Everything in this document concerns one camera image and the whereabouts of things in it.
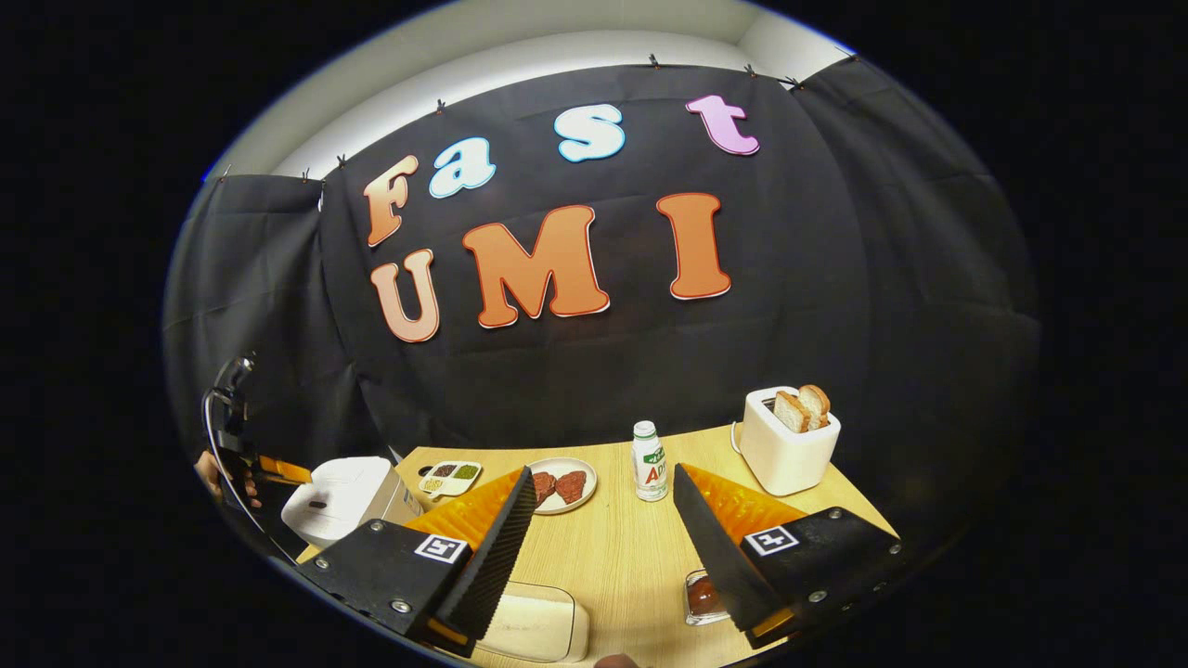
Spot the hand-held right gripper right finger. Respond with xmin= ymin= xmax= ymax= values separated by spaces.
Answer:
xmin=673 ymin=462 xmax=906 ymax=650

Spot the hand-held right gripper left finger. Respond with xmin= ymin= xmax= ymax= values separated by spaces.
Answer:
xmin=295 ymin=466 xmax=539 ymax=658

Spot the metal wire chopstick holder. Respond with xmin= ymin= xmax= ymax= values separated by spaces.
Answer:
xmin=684 ymin=569 xmax=734 ymax=627

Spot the white compartment seasoning dish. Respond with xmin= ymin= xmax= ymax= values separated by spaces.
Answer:
xmin=418 ymin=460 xmax=484 ymax=498

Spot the white round plate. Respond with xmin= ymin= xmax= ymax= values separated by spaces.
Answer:
xmin=524 ymin=456 xmax=598 ymax=516

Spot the white drink bottle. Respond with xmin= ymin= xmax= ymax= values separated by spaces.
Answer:
xmin=631 ymin=420 xmax=669 ymax=503

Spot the white toaster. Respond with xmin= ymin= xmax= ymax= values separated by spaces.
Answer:
xmin=738 ymin=386 xmax=842 ymax=497

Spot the black backdrop cloth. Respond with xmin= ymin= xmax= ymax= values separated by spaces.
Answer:
xmin=162 ymin=58 xmax=1040 ymax=558

